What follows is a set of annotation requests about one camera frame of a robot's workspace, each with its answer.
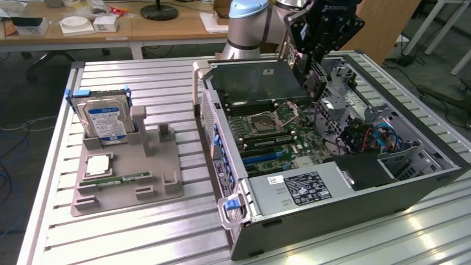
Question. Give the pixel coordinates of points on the Nvidia graphics card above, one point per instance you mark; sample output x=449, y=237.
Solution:
x=313, y=82

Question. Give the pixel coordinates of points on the hard disk with blue bracket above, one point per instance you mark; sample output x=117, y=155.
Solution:
x=105, y=121

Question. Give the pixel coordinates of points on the metal socket cover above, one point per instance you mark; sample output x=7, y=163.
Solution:
x=285, y=111

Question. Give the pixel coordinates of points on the white paper stack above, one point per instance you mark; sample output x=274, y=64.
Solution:
x=214, y=26

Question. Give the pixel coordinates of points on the white table frame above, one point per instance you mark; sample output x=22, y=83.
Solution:
x=416, y=40

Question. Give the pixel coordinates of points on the green motherboard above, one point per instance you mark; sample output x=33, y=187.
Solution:
x=304, y=135

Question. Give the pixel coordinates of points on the grey plastic parts rack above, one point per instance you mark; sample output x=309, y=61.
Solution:
x=148, y=171

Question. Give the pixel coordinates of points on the black case lock tab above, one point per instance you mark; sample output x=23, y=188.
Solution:
x=218, y=106

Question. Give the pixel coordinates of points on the black plastic shroud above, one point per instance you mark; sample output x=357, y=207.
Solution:
x=362, y=171

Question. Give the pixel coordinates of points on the black round lamp base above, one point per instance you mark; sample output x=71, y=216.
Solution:
x=161, y=13

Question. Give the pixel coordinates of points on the black floor stand base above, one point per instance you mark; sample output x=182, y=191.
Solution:
x=453, y=95

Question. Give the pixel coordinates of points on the metal drive cage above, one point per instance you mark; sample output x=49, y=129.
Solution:
x=338, y=110

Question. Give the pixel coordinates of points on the black chair base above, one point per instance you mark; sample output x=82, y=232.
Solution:
x=41, y=62

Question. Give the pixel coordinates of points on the wooden cabinet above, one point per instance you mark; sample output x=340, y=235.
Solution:
x=380, y=33

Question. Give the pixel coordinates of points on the grey power supply unit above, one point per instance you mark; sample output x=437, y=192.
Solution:
x=273, y=198

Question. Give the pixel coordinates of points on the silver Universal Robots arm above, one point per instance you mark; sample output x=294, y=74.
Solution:
x=246, y=30

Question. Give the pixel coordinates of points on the silver CPU chip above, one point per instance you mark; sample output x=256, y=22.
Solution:
x=98, y=165

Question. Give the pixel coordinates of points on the black RAM slot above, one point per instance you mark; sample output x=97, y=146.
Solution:
x=252, y=101

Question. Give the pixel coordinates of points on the open black PC case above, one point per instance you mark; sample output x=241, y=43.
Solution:
x=332, y=226

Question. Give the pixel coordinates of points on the white block round top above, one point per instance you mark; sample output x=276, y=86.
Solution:
x=77, y=26

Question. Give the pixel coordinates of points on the small white box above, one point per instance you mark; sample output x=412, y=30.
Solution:
x=106, y=24

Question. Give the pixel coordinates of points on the CPU socket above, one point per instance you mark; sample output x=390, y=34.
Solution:
x=262, y=124

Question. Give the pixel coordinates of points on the white box black lid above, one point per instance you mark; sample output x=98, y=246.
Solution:
x=30, y=26

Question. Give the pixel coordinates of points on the wooden desk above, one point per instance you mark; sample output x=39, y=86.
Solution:
x=166, y=30

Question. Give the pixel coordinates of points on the grey disk bay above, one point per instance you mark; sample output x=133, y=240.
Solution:
x=405, y=165

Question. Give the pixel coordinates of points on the grey cup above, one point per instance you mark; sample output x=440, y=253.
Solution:
x=54, y=3

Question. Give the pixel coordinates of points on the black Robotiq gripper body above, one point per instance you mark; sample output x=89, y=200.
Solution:
x=336, y=16

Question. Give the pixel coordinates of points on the brown cardboard box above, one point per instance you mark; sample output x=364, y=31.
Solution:
x=221, y=7

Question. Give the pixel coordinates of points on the black power adapter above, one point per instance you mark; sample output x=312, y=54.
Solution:
x=405, y=60

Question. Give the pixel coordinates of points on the red packet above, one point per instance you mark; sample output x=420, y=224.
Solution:
x=120, y=12

